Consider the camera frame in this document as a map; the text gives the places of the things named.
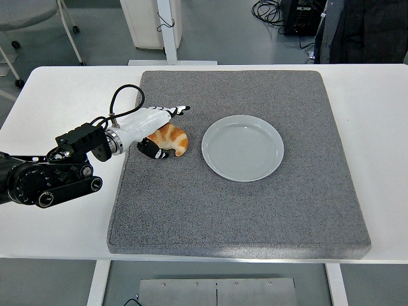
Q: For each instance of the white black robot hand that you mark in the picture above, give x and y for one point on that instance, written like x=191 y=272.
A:
x=143 y=122

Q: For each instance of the golden croissant bread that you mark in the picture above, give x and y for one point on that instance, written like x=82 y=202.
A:
x=175 y=138

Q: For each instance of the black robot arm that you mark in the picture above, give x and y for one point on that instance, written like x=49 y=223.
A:
x=79 y=137

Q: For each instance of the round grey plate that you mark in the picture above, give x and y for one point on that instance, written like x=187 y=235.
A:
x=242 y=150

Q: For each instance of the white cabinet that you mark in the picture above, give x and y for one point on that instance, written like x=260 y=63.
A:
x=140 y=22

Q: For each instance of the grey speckled mat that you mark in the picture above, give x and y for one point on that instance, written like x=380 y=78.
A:
x=223 y=216

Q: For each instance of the grey chair on wheels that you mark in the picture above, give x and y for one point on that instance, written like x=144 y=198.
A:
x=25 y=12

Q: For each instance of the white table leg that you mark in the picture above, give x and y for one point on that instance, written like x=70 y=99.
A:
x=97 y=283
x=337 y=287

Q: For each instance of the black electronics box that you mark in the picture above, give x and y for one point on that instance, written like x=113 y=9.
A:
x=299 y=16

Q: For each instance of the person in dark clothing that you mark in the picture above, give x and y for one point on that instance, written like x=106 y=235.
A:
x=366 y=32

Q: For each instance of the white post with base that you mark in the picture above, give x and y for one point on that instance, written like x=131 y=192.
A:
x=170 y=48

